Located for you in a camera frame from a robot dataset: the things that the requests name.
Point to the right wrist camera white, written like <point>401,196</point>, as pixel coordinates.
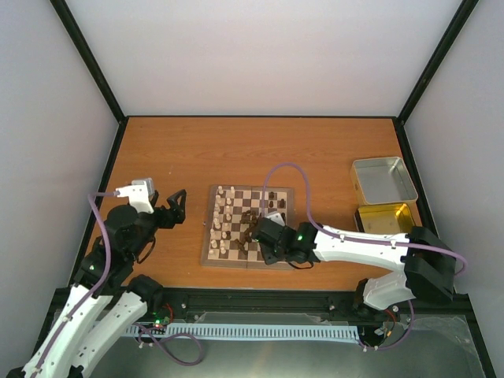
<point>277,218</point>

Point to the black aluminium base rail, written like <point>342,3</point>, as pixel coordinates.
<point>336,306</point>

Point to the row of white chess pieces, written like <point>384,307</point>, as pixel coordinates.
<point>221,213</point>

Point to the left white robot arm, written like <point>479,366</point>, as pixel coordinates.
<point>98,309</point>

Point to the silver tin lid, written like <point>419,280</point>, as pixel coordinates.
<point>382,180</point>

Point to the wooden folding chess board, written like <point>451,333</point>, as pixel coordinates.
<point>249,197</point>

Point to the gold tin box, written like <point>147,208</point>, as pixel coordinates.
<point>384,219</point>

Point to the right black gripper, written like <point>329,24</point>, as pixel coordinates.
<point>268,257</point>

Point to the pile of dark chess pieces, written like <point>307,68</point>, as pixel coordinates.
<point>242,230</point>

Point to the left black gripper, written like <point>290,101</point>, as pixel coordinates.
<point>169,220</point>

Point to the light blue cable duct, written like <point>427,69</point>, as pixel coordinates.
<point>262,332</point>

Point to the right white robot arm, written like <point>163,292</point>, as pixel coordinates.
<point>420,266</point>

